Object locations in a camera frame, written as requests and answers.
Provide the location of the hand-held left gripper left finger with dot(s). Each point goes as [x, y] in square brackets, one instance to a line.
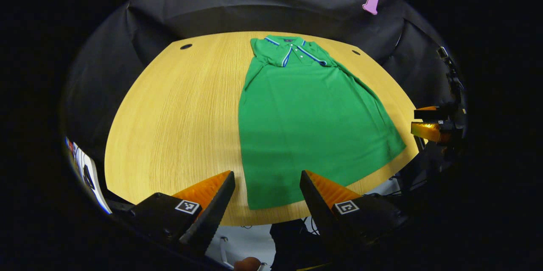
[210, 216]

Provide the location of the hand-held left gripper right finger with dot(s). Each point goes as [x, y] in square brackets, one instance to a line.
[316, 207]

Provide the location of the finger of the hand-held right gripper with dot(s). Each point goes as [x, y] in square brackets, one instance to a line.
[445, 126]
[428, 114]

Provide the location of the green T-shirt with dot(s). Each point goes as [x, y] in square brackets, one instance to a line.
[305, 127]

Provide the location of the black clamp stand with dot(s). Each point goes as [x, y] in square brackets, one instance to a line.
[454, 80]

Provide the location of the white printed board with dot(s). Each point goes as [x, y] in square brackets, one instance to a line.
[87, 169]

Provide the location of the black backdrop cloth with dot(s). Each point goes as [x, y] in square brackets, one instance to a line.
[237, 12]

